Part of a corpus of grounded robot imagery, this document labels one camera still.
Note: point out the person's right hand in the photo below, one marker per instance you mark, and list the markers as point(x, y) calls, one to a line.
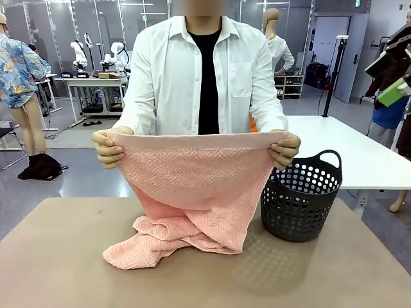
point(106, 147)

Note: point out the person's left hand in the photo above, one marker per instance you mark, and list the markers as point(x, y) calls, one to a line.
point(287, 150)

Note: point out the black perforated plastic basket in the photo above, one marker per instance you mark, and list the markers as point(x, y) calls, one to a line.
point(302, 208)

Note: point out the pink textured towel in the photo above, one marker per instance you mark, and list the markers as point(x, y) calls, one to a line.
point(192, 173)

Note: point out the person's right forearm white sleeve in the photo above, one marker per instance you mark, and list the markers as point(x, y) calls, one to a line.
point(135, 109)

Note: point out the person's left forearm white sleeve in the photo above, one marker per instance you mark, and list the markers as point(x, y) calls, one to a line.
point(269, 112)

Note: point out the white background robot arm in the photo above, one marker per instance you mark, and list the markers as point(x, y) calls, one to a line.
point(115, 54)
point(80, 51)

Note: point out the orange chair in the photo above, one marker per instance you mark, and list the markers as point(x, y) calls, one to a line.
point(253, 123)

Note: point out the low shoe rack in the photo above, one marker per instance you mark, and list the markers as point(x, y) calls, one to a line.
point(289, 86)

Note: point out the white table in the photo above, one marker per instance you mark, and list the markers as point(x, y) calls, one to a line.
point(353, 144)

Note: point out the white framed desk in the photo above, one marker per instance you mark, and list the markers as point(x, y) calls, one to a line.
point(93, 81)

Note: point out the black clothes pile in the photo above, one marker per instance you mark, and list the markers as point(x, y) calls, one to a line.
point(40, 168)

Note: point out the flat cardboard box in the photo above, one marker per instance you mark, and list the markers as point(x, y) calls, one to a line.
point(109, 75)

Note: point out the black tripod stand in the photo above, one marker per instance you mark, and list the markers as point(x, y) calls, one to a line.
point(330, 90)

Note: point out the mannequin with bare legs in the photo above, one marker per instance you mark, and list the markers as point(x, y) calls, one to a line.
point(32, 122)

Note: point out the black bags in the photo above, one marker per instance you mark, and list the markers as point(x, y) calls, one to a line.
point(316, 75)

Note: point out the person in white shirt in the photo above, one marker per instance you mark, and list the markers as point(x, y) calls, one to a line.
point(167, 80)

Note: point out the grey folding chair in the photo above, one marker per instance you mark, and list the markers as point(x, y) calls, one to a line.
point(9, 134)

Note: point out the mannequin in white top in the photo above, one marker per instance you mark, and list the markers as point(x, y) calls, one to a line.
point(279, 48)

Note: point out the blue floral shirt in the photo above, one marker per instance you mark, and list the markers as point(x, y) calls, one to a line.
point(16, 70)

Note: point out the green box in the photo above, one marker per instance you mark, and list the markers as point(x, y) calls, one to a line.
point(391, 93)

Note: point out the mannequin in dark clothes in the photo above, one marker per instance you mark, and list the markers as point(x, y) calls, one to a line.
point(391, 70)

